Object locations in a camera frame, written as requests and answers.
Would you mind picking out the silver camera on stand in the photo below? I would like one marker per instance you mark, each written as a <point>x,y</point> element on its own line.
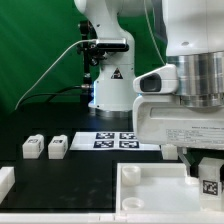
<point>113,45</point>

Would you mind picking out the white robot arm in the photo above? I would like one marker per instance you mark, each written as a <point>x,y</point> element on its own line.
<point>194,33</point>

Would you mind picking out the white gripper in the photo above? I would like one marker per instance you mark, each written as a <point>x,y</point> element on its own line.
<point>160,120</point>

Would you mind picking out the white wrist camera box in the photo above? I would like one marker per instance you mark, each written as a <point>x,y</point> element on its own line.
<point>163,80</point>

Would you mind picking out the white sheet with markers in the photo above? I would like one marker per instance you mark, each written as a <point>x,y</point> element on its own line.
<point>109,141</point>

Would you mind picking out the white square tabletop tray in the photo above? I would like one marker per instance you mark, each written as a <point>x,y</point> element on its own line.
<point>156,188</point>

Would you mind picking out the white front table rail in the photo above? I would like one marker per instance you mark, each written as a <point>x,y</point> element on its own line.
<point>194,218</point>

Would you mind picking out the white block left edge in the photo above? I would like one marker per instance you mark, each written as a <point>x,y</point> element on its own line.
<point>7,180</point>

